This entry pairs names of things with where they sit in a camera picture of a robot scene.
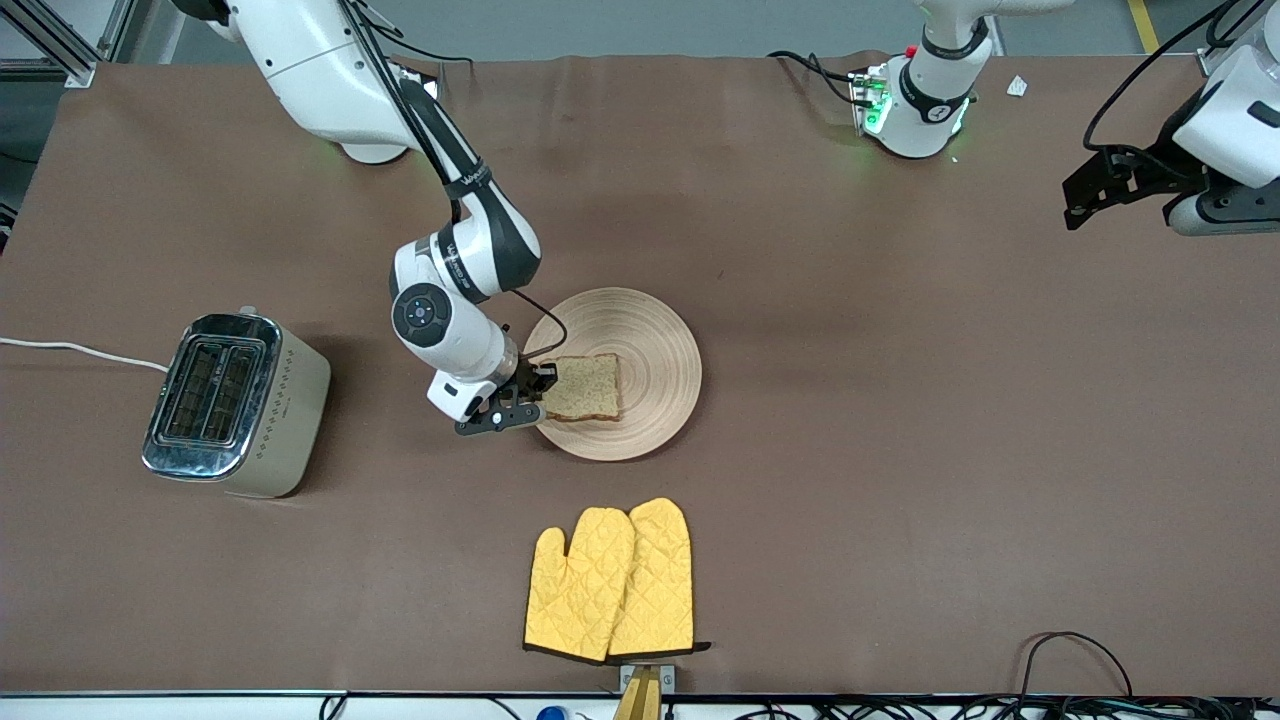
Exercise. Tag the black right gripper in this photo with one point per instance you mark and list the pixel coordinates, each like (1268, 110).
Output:
(526, 376)

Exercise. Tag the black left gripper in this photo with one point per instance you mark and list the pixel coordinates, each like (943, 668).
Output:
(1152, 166)

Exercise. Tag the brown bread slice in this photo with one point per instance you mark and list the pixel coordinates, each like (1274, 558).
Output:
(590, 390)

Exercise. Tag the round wooden plate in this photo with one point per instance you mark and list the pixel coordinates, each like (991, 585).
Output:
(650, 340)

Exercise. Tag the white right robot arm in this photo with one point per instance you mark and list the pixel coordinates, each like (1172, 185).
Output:
(320, 70)

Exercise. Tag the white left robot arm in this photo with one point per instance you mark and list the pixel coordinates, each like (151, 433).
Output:
(925, 110)

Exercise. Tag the cream and chrome toaster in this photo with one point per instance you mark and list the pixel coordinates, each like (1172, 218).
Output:
(290, 420)

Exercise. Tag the small white paper scrap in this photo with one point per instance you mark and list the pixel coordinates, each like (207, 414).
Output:
(1017, 86)

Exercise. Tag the yellow quilted oven mitt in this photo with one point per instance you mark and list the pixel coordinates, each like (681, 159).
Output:
(660, 590)
(580, 600)

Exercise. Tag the brown table cover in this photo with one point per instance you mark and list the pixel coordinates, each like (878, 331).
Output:
(800, 300)

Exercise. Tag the aluminium frame profile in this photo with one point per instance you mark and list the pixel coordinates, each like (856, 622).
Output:
(30, 65)
(1210, 62)

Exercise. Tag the wooden and metal bracket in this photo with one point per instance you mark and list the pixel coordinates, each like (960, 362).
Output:
(640, 695)

